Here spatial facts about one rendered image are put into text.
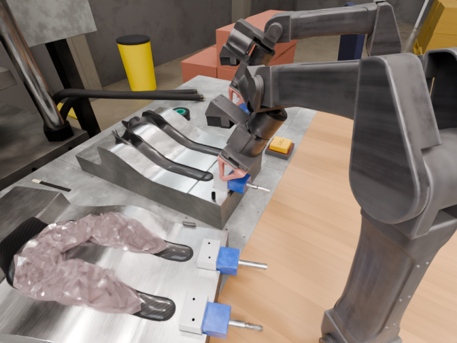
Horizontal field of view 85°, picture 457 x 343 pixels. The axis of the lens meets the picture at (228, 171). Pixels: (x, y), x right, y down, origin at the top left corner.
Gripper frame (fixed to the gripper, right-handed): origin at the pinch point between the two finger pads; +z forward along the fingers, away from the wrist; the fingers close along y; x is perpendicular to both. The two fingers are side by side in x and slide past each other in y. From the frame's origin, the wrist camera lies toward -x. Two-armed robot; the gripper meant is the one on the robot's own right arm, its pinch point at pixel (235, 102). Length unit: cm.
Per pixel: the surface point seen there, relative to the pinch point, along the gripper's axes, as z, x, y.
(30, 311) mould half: 7, 1, 69
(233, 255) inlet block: -2, 23, 45
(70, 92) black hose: 29, -53, 16
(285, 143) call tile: 2.4, 21.2, -2.4
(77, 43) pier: 138, -199, -116
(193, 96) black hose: 24.6, -21.7, -19.8
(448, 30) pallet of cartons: -15, 136, -432
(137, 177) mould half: 12.2, -6.3, 36.1
